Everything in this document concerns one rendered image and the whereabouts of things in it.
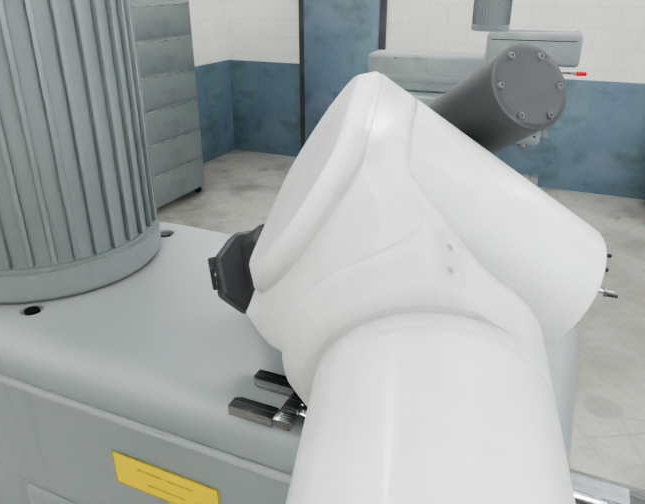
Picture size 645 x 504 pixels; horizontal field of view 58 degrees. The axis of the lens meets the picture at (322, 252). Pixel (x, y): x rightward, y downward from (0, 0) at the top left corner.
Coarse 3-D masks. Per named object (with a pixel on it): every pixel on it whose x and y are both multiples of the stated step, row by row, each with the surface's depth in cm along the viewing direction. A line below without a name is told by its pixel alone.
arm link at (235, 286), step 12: (228, 240) 40; (240, 240) 39; (252, 240) 36; (228, 252) 39; (240, 252) 39; (252, 252) 36; (216, 264) 39; (228, 264) 39; (240, 264) 39; (216, 276) 40; (228, 276) 39; (240, 276) 39; (216, 288) 40; (228, 288) 38; (240, 288) 39; (252, 288) 38; (228, 300) 39; (240, 300) 39
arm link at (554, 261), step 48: (528, 48) 23; (480, 96) 23; (528, 96) 22; (432, 144) 21; (480, 144) 24; (432, 192) 20; (480, 192) 21; (528, 192) 22; (480, 240) 21; (528, 240) 21; (576, 240) 22; (528, 288) 22; (576, 288) 22
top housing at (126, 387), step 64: (192, 256) 56; (0, 320) 45; (64, 320) 45; (128, 320) 45; (192, 320) 45; (0, 384) 45; (64, 384) 41; (128, 384) 39; (192, 384) 38; (0, 448) 48; (64, 448) 44; (128, 448) 41; (192, 448) 38; (256, 448) 35
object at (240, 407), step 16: (256, 384) 38; (272, 384) 37; (288, 384) 37; (240, 400) 36; (288, 400) 36; (240, 416) 35; (256, 416) 34; (272, 416) 34; (288, 416) 34; (304, 416) 34; (576, 480) 30; (592, 480) 30; (608, 480) 30; (576, 496) 29; (592, 496) 29; (608, 496) 29; (624, 496) 29; (640, 496) 29
